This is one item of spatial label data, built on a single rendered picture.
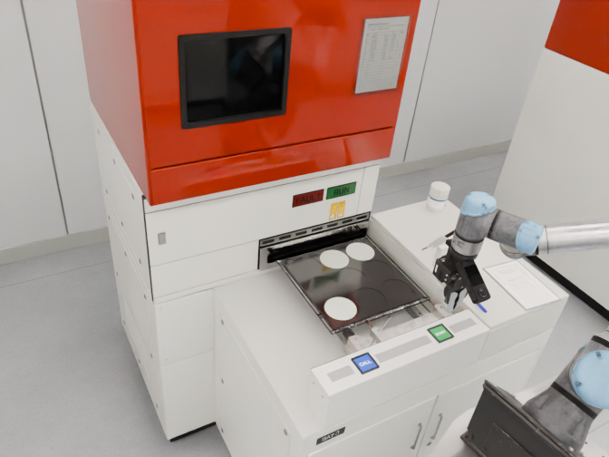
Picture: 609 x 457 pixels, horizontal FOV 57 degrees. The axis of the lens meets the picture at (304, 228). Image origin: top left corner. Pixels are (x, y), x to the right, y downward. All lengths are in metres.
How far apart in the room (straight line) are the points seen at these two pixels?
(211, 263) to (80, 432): 1.08
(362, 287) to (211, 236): 0.51
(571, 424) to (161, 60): 1.26
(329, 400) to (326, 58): 0.90
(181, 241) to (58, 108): 1.50
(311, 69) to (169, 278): 0.77
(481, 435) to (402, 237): 0.73
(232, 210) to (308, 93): 0.43
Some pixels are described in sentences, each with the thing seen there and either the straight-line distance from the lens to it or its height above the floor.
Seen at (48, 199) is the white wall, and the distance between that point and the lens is 3.30.
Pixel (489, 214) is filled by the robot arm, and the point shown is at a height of 1.39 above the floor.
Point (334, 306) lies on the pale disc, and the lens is 1.75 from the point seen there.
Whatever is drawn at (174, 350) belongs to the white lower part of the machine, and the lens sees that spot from 2.04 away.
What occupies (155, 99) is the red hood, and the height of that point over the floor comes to 1.53.
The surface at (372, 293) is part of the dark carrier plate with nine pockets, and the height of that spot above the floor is 0.90.
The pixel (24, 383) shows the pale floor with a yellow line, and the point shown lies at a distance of 2.84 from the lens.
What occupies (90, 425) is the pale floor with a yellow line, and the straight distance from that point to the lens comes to 2.62.
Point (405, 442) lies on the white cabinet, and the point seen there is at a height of 0.54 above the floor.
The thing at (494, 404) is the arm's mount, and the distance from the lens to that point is 1.49.
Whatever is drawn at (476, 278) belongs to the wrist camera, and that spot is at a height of 1.21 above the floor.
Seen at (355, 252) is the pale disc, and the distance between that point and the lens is 1.97.
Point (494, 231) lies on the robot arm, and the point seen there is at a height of 1.36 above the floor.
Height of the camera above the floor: 2.10
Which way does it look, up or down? 36 degrees down
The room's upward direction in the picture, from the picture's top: 6 degrees clockwise
